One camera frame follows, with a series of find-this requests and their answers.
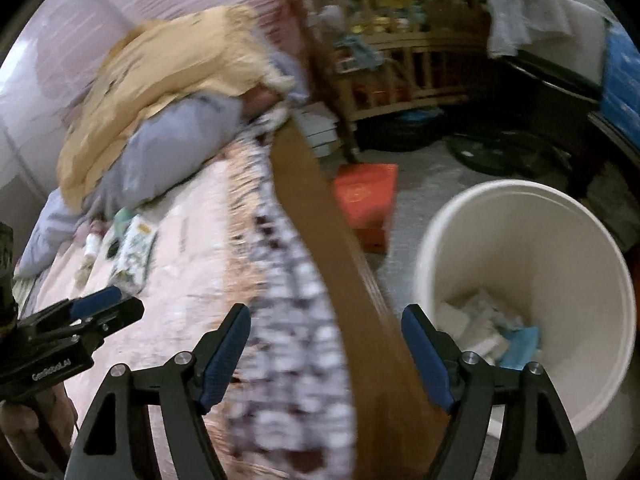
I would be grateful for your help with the blue plastic drawer cabinet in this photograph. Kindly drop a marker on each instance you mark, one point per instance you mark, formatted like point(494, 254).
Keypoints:
point(620, 98)

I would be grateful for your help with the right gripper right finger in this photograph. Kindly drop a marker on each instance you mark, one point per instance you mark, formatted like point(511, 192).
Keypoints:
point(537, 440)

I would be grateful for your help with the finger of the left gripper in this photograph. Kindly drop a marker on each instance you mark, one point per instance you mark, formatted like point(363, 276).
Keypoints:
point(79, 322)
point(86, 307)

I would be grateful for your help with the blue snack bag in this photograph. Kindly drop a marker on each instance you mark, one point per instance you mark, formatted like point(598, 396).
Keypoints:
point(523, 345)

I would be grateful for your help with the white pink bottle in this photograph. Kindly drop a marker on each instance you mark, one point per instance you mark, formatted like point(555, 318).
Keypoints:
point(92, 248)

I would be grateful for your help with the green white milk carton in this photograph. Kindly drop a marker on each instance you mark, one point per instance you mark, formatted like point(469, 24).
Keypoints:
point(134, 255)

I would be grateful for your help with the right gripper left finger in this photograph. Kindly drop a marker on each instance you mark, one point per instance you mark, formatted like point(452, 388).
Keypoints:
point(115, 439)

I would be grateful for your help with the wooden baby crib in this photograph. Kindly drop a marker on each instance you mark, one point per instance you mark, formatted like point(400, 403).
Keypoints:
point(374, 58)

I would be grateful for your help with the red gift box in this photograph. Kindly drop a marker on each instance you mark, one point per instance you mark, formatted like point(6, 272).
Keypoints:
point(366, 193)

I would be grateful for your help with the wooden bed frame rail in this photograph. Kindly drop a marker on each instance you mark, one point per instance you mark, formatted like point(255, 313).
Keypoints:
point(398, 429)

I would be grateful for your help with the grey blue blanket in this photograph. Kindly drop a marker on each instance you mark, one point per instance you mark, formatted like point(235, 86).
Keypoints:
point(165, 150)

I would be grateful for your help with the yellow frilled pillow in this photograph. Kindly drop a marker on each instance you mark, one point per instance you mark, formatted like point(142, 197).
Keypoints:
point(214, 50)

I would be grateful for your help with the pink quilted bedspread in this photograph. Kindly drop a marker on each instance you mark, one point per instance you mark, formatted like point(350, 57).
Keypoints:
point(222, 237)

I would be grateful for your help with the person left hand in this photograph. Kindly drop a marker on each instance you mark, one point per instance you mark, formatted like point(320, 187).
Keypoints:
point(20, 423)

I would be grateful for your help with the cream trash bucket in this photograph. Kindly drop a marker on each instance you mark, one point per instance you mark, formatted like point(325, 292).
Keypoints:
point(549, 259)

